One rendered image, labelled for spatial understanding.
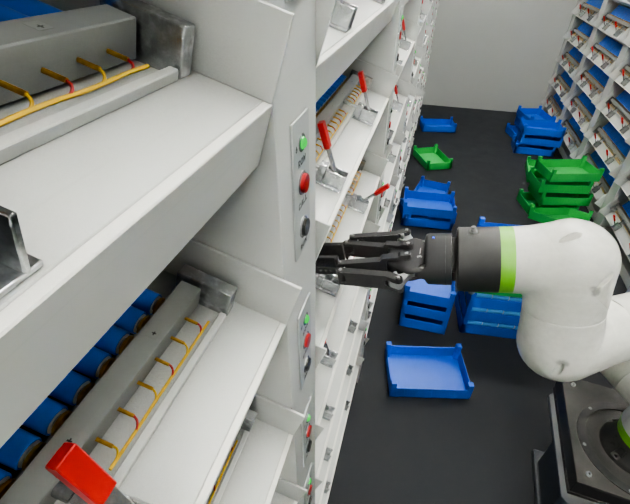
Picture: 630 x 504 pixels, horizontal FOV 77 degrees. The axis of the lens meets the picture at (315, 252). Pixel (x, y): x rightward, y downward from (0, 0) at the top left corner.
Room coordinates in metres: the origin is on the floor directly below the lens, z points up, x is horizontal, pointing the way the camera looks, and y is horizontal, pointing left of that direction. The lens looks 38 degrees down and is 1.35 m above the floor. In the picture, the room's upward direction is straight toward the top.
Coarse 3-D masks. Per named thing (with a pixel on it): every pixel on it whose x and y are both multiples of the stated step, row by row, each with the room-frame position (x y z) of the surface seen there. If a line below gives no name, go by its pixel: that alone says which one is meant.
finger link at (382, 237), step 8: (376, 232) 0.53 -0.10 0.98; (384, 232) 0.53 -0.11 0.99; (392, 232) 0.52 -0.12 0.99; (400, 232) 0.52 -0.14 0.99; (408, 232) 0.52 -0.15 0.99; (360, 240) 0.53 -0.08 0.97; (368, 240) 0.52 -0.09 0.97; (376, 240) 0.52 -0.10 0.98; (384, 240) 0.52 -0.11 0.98; (392, 240) 0.51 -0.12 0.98
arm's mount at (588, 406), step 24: (576, 384) 0.68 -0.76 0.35; (576, 408) 0.60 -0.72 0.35; (600, 408) 0.60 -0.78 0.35; (624, 408) 0.60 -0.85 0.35; (576, 432) 0.54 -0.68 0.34; (576, 456) 0.47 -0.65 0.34; (600, 456) 0.48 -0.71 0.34; (576, 480) 0.42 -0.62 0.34; (600, 480) 0.42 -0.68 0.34; (624, 480) 0.42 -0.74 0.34
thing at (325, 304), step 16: (368, 160) 0.93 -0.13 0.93; (384, 160) 0.91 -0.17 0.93; (368, 176) 0.90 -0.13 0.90; (368, 192) 0.83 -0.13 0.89; (368, 208) 0.76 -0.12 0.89; (352, 224) 0.69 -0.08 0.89; (336, 240) 0.62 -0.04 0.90; (352, 256) 0.59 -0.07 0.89; (320, 304) 0.46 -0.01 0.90; (336, 304) 0.46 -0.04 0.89; (320, 320) 0.42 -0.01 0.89; (320, 336) 0.39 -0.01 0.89; (320, 352) 0.33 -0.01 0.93
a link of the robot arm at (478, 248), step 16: (464, 240) 0.43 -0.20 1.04; (480, 240) 0.42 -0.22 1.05; (496, 240) 0.42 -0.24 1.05; (464, 256) 0.41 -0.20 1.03; (480, 256) 0.41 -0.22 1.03; (496, 256) 0.40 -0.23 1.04; (464, 272) 0.40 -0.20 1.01; (480, 272) 0.40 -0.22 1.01; (496, 272) 0.39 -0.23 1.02; (464, 288) 0.40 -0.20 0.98; (480, 288) 0.40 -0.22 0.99; (496, 288) 0.39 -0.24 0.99
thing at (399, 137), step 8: (400, 136) 1.59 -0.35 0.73; (392, 144) 1.57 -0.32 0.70; (400, 144) 1.59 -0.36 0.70; (392, 152) 1.50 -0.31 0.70; (392, 160) 1.41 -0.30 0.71; (392, 168) 1.37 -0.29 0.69; (384, 176) 1.29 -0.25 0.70; (384, 184) 1.24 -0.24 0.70; (384, 192) 1.15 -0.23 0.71; (384, 200) 1.13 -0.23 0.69; (384, 208) 1.01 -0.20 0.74
